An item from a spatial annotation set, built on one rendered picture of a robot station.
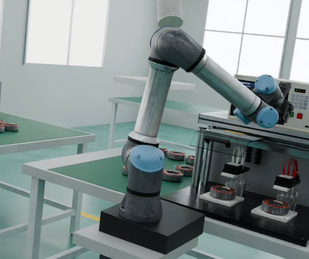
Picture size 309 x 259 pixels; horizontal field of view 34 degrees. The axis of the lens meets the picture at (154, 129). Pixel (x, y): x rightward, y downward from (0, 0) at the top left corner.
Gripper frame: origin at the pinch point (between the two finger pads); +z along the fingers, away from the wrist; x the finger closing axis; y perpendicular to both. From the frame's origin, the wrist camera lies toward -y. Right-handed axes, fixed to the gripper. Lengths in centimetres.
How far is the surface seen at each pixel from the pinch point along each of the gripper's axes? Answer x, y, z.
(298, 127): 4.1, 2.5, 7.5
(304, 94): 4.2, -10.3, 1.5
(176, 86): -80, -20, 41
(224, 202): -16.2, 42.7, 4.2
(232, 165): -19.8, 25.4, 8.9
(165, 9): -108, -70, 42
